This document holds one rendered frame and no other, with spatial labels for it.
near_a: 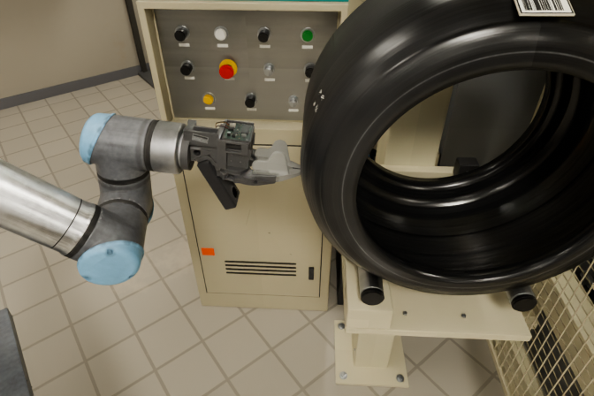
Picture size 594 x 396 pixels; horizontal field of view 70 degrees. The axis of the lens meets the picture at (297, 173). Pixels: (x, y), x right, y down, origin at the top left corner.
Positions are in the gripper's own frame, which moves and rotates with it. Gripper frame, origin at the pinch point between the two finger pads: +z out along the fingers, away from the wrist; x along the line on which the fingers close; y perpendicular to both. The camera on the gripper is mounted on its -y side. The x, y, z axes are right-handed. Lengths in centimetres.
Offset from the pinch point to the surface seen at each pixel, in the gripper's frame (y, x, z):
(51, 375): -121, 18, -79
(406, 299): -27.5, -2.9, 27.1
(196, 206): -57, 51, -31
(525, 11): 34.6, -11.1, 22.1
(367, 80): 23.3, -9.7, 6.8
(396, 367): -105, 27, 50
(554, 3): 35.5, -10.0, 25.5
